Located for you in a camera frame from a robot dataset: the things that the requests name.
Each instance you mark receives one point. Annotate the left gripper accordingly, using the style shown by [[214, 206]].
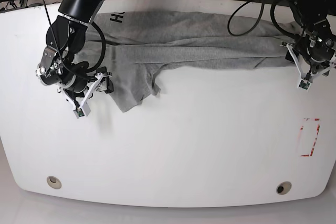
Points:
[[318, 53]]

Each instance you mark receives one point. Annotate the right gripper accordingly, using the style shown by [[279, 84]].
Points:
[[73, 82]]

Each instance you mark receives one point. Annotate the grey Hugging Face T-shirt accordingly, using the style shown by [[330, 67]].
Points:
[[142, 44]]

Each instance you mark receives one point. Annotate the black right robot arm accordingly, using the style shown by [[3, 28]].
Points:
[[65, 37]]

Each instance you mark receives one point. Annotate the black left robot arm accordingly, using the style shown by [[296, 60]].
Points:
[[311, 16]]

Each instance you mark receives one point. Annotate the red tape rectangle marking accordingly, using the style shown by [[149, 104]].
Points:
[[308, 136]]

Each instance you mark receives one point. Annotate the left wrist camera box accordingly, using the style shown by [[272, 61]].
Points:
[[304, 84]]

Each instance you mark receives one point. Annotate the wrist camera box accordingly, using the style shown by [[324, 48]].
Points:
[[304, 84], [82, 111]]

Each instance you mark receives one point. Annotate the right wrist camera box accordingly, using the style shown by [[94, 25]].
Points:
[[82, 111]]

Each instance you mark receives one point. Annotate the left table cable grommet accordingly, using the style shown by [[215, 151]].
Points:
[[54, 182]]

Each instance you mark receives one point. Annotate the table cable grommet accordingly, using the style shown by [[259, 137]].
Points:
[[284, 188], [54, 182]]

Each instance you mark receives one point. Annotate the right table cable grommet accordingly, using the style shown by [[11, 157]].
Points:
[[284, 188]]

